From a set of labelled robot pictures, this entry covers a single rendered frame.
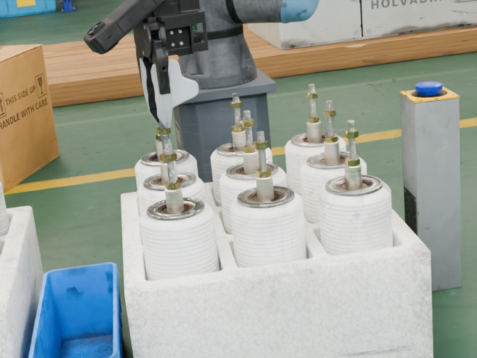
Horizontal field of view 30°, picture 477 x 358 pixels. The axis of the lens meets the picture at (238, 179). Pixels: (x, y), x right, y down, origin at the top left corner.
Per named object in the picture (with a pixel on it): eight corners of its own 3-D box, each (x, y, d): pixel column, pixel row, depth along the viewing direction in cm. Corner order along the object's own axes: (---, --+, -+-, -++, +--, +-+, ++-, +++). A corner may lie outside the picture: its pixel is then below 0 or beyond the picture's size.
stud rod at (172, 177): (170, 201, 114) (162, 144, 112) (171, 198, 115) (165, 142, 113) (177, 200, 114) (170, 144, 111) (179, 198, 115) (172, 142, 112)
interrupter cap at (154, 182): (164, 197, 121) (164, 192, 121) (133, 186, 127) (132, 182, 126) (207, 182, 125) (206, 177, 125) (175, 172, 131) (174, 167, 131)
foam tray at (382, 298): (134, 293, 151) (120, 193, 146) (357, 261, 155) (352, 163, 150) (142, 420, 115) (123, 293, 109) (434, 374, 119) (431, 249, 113)
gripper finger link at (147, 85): (190, 116, 127) (187, 54, 123) (151, 124, 124) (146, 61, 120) (182, 109, 129) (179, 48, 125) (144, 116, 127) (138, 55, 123)
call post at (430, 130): (405, 275, 148) (399, 93, 138) (446, 270, 149) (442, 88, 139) (419, 293, 141) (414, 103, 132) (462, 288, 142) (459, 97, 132)
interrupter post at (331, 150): (321, 165, 128) (320, 143, 127) (329, 160, 130) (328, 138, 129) (336, 166, 127) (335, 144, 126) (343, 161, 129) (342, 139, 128)
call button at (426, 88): (412, 95, 137) (412, 82, 136) (437, 91, 137) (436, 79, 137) (420, 101, 133) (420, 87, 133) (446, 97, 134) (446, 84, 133)
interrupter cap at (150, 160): (134, 160, 139) (133, 155, 139) (179, 150, 142) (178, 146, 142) (150, 172, 132) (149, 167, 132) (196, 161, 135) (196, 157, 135)
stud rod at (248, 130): (249, 160, 127) (244, 109, 125) (255, 161, 127) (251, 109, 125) (246, 163, 126) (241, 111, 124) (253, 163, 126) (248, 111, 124)
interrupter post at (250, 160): (248, 170, 129) (245, 148, 128) (262, 171, 128) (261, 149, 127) (240, 175, 127) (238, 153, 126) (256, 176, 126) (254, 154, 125)
